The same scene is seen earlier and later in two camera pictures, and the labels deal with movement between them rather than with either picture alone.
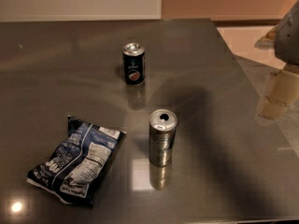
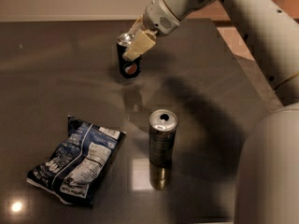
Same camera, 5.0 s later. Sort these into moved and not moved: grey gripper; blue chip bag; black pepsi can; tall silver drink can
Moved: black pepsi can; grey gripper
Not moved: tall silver drink can; blue chip bag
